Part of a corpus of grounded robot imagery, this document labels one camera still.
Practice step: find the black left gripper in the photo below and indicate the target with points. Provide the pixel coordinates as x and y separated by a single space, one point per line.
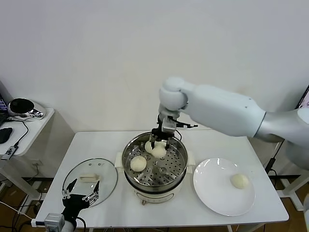
74 204

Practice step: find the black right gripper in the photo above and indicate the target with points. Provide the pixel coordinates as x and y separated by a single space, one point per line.
157 135

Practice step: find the white steamed baozi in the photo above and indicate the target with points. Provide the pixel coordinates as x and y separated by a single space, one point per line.
138 163
158 152
239 181
147 146

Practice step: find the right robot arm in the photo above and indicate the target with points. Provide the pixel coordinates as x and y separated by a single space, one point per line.
217 108

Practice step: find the stainless steel steamer basket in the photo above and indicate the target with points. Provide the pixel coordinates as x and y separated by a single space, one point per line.
171 166

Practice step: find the stainless steel steamer pot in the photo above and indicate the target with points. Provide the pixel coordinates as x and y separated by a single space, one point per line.
157 194

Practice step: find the round glass pot lid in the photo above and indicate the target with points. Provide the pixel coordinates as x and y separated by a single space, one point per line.
106 174

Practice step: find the white round plate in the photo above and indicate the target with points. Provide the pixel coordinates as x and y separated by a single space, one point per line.
217 188

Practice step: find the white side table with mouse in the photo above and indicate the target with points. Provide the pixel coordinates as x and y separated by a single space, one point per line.
36 125

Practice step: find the grey usb adapter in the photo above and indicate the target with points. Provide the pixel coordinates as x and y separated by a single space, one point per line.
8 153

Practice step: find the black computer mouse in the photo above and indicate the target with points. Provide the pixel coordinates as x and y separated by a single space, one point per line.
5 135

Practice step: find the laptop with dark screen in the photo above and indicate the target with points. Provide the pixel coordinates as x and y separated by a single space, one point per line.
2 108

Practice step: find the laptop with bright screen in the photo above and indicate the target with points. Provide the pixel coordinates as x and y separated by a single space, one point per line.
305 99

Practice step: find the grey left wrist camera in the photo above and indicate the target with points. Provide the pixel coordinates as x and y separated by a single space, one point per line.
54 220

